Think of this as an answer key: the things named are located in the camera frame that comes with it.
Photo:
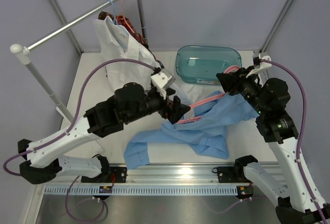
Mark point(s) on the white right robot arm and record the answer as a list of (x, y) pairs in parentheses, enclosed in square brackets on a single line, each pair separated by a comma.
[(298, 201)]

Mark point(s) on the pink plastic hanger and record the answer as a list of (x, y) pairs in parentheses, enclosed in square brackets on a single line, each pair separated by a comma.
[(206, 100)]

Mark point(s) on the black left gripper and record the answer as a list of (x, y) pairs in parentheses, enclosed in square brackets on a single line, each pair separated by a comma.
[(177, 110)]

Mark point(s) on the metal clothes rack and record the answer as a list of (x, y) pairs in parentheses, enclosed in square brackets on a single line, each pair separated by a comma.
[(22, 52)]

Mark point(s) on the pink hanger on rack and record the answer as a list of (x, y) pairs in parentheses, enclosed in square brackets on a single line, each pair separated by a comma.
[(123, 13)]

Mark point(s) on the red plaid shirt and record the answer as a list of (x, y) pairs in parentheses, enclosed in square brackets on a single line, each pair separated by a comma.
[(122, 20)]

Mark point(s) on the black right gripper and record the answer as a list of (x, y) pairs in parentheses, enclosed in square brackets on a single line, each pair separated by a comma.
[(239, 78)]

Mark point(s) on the light blue shirt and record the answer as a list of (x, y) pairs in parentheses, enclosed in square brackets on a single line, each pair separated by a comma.
[(206, 137)]

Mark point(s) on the teal plastic tub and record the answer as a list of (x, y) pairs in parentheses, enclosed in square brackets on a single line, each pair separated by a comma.
[(200, 64)]

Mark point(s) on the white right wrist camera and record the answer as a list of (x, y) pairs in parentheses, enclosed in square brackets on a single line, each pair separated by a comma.
[(261, 63)]

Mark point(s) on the aluminium frame rail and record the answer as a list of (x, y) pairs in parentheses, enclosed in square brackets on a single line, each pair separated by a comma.
[(167, 177)]

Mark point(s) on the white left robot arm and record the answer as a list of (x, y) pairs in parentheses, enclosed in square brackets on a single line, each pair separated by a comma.
[(47, 158)]

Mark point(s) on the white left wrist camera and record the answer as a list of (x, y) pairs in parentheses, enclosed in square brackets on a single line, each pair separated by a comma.
[(162, 79)]

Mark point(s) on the white slotted cable duct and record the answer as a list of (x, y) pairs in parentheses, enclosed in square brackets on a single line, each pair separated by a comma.
[(144, 190)]

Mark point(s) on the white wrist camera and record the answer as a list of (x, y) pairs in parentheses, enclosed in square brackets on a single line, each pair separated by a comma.
[(162, 79), (261, 63)]

